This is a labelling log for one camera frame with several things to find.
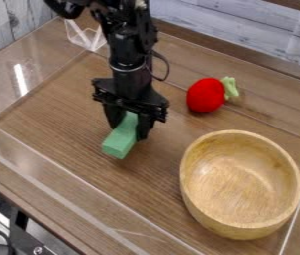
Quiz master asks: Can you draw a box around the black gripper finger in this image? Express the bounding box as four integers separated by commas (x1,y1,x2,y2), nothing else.
103,104,126,128
136,114,154,141

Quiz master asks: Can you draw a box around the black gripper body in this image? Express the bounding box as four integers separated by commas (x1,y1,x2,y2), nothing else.
92,68,168,122

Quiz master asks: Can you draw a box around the green rectangular block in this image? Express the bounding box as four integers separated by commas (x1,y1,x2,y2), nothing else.
101,112,138,159

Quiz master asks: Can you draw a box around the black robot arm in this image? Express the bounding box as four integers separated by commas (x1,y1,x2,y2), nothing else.
43,0,168,140

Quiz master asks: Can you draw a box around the light wooden bowl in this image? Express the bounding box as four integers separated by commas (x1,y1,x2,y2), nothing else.
179,129,300,240

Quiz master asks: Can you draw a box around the red plush strawberry toy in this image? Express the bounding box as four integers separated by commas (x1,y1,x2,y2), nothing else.
186,77,239,113

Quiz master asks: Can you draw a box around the clear acrylic tray enclosure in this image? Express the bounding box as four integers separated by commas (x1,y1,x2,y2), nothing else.
0,19,300,255

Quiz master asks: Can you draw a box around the black table leg frame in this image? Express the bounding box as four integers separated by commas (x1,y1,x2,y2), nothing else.
9,207,56,255

